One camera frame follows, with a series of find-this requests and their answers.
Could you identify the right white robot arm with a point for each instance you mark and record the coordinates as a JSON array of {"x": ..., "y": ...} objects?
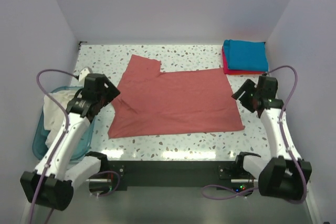
[{"x": 286, "y": 174}]

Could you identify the folded magenta t shirt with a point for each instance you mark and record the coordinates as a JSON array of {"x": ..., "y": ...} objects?
[{"x": 226, "y": 69}]

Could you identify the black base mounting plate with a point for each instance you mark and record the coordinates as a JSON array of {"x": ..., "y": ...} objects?
[{"x": 174, "y": 174}]

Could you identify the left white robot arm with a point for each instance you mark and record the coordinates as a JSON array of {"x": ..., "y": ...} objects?
[{"x": 52, "y": 183}]

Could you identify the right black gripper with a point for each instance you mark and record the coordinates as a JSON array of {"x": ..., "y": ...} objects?
[{"x": 244, "y": 93}]

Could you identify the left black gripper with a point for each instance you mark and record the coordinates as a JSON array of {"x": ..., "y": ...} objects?
[{"x": 109, "y": 93}]

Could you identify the cream white t shirt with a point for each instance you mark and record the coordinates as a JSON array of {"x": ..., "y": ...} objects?
[{"x": 53, "y": 114}]

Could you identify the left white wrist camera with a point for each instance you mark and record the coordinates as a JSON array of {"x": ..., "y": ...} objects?
[{"x": 84, "y": 73}]

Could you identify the folded blue t shirt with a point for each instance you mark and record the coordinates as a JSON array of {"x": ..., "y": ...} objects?
[{"x": 245, "y": 55}]

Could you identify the salmon pink t shirt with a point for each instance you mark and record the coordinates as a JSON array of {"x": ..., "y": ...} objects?
[{"x": 152, "y": 102}]

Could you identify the folded orange t shirt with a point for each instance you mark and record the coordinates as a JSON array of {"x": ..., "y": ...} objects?
[{"x": 249, "y": 73}]

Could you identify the aluminium frame rail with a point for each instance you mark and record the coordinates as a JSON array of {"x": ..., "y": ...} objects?
[{"x": 26, "y": 213}]

